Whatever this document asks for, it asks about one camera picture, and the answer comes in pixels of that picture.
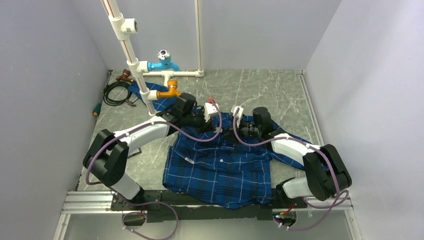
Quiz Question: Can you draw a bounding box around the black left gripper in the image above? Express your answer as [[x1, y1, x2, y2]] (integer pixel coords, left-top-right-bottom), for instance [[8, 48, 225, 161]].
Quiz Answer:
[[182, 107, 216, 136]]

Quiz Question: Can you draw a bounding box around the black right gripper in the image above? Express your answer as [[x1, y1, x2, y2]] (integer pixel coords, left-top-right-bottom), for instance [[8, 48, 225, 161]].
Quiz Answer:
[[221, 116, 261, 145]]

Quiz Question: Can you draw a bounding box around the blue plaid shirt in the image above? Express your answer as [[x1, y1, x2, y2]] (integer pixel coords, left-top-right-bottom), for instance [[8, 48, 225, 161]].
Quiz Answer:
[[127, 80, 329, 210]]

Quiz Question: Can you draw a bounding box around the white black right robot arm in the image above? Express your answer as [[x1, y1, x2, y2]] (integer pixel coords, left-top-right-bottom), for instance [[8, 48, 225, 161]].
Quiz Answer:
[[229, 106, 353, 208]]

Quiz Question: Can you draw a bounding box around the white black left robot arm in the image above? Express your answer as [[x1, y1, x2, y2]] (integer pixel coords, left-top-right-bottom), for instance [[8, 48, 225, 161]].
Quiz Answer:
[[82, 92, 222, 210]]

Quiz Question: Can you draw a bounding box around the orange plastic faucet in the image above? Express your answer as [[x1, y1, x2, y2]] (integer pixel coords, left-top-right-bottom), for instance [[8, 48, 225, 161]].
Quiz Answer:
[[156, 79, 182, 99]]

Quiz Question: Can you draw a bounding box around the black hinged display case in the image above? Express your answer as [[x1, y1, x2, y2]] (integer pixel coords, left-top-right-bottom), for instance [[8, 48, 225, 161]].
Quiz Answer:
[[128, 147, 142, 158]]

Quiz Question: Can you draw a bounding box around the blue plastic faucet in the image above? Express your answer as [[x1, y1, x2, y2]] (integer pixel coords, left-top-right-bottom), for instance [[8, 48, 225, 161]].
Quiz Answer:
[[147, 49, 180, 72]]

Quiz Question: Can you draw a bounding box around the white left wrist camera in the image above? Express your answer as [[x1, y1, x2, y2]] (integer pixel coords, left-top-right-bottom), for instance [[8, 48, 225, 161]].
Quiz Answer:
[[203, 102, 221, 123]]

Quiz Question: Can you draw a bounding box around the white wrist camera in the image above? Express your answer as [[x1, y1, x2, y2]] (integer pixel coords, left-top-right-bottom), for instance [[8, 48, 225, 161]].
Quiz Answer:
[[203, 102, 221, 123], [230, 105, 244, 121]]

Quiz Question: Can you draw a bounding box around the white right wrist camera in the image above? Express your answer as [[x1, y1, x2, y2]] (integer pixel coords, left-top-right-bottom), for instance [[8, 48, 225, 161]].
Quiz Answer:
[[230, 105, 244, 121]]

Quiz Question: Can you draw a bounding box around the coiled black cable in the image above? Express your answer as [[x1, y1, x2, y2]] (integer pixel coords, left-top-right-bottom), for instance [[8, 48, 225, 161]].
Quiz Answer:
[[103, 81, 137, 107]]

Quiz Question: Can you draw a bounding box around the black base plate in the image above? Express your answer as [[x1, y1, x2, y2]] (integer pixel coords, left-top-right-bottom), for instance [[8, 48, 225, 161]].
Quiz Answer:
[[110, 189, 307, 223]]

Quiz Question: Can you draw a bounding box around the green orange handled screwdriver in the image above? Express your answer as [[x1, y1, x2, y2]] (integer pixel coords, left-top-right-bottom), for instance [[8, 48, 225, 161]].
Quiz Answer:
[[92, 102, 102, 117]]

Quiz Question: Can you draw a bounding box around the white pvc pipe frame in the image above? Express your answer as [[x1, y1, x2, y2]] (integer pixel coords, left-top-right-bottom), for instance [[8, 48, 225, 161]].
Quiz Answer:
[[101, 0, 205, 116]]

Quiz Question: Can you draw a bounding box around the aluminium rail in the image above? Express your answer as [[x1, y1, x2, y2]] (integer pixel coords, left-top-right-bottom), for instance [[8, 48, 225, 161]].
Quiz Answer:
[[62, 190, 354, 214]]

